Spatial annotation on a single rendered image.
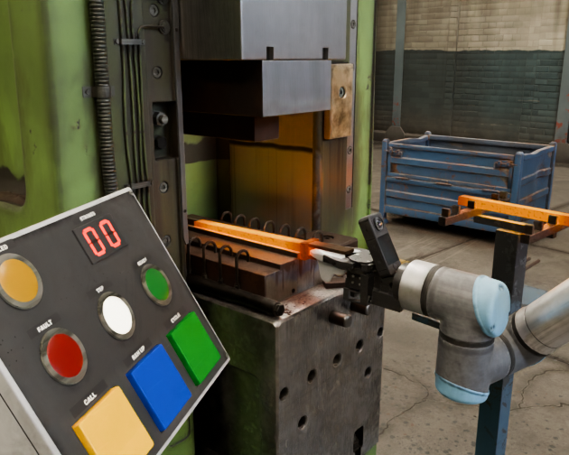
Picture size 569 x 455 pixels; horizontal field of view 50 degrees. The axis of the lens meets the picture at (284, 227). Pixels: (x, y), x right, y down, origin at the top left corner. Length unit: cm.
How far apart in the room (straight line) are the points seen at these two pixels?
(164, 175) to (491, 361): 65
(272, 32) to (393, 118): 938
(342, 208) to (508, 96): 789
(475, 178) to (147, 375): 428
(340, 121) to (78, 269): 90
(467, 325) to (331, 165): 62
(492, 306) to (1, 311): 70
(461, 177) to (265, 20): 393
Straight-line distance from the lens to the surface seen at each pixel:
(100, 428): 64
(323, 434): 135
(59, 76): 99
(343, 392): 136
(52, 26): 99
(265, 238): 126
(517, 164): 470
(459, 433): 252
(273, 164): 154
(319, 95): 119
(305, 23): 116
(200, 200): 165
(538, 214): 157
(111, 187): 102
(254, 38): 105
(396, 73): 1038
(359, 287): 113
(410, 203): 514
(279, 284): 117
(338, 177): 152
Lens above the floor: 137
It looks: 16 degrees down
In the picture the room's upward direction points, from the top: straight up
